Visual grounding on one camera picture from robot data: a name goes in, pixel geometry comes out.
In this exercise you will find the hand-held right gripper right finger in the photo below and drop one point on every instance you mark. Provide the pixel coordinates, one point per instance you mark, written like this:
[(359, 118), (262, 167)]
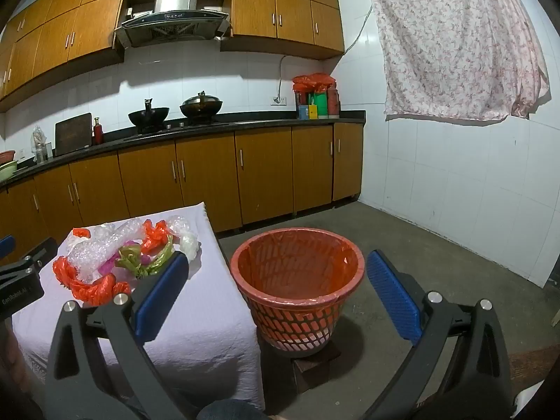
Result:
[(393, 297)]

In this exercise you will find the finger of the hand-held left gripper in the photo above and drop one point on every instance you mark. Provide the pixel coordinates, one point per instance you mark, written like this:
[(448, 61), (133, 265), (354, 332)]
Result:
[(5, 245), (41, 251)]

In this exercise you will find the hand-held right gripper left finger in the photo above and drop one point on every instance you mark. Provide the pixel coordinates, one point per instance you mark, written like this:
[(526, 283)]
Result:
[(162, 297)]

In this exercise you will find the green plastic bag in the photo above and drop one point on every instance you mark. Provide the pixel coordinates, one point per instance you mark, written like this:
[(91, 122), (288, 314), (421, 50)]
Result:
[(131, 260)]

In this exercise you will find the clear bubble wrap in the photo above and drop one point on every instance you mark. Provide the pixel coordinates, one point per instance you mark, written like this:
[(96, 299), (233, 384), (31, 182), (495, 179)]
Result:
[(100, 253)]

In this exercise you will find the clear plastic bag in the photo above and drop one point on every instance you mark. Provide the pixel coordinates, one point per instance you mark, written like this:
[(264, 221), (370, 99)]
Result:
[(188, 243)]

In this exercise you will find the pink plastic bag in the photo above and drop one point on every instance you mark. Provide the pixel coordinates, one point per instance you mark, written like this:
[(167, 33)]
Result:
[(107, 267)]

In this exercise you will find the red plastic lattice basket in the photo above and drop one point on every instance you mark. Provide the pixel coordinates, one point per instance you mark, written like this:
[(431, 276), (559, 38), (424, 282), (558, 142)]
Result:
[(284, 328)]

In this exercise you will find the pale lavender tablecloth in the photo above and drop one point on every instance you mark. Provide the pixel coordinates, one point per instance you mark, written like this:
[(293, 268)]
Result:
[(197, 315)]

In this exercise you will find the red plastic basin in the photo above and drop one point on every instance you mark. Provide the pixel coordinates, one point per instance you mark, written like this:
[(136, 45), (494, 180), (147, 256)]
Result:
[(6, 155)]

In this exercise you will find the dark wooden block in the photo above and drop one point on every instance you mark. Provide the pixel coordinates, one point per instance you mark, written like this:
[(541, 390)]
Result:
[(315, 372)]

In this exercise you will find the dark wooden cutting board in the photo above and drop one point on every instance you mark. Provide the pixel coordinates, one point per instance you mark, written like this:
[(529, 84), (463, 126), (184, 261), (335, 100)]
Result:
[(73, 135)]

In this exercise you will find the small red bottle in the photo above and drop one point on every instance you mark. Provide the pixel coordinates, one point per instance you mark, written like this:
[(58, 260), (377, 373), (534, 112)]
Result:
[(98, 133)]

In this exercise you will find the person's jeans leg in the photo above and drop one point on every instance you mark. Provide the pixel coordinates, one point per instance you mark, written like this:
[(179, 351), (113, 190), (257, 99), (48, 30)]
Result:
[(232, 411)]

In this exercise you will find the wooden base cabinets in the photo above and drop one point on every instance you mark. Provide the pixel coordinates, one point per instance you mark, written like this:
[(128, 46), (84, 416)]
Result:
[(262, 170)]

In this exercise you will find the light wooden stick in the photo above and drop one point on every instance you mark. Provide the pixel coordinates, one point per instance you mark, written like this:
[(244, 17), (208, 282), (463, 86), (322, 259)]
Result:
[(555, 315)]

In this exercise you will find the black gas stove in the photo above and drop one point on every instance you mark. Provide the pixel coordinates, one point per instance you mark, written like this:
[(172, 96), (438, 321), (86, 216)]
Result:
[(175, 127)]

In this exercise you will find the black wok with lid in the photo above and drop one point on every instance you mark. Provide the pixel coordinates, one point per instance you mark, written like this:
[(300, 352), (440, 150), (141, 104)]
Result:
[(201, 107)]

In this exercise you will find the black kitchen countertop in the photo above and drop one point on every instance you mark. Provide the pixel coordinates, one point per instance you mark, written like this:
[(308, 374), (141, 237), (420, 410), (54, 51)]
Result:
[(262, 123)]

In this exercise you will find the small yellow box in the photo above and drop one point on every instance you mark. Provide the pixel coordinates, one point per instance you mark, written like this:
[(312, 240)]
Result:
[(313, 113)]

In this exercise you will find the tall red jar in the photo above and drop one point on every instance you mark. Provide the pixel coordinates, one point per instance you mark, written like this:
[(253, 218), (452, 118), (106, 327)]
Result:
[(333, 103)]

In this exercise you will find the green carton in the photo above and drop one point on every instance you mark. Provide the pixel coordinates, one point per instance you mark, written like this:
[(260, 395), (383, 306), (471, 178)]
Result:
[(321, 105)]

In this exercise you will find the red plastic bag over bottles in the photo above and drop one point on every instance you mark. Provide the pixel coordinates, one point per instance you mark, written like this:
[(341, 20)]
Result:
[(313, 81)]

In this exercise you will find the pink floral curtain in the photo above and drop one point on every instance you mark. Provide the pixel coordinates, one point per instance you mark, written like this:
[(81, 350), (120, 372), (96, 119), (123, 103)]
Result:
[(455, 43)]

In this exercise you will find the steel range hood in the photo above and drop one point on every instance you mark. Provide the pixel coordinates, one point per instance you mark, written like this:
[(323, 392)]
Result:
[(175, 22)]

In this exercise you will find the white wall outlet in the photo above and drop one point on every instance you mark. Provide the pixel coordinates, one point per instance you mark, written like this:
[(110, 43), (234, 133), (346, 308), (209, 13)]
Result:
[(278, 100)]

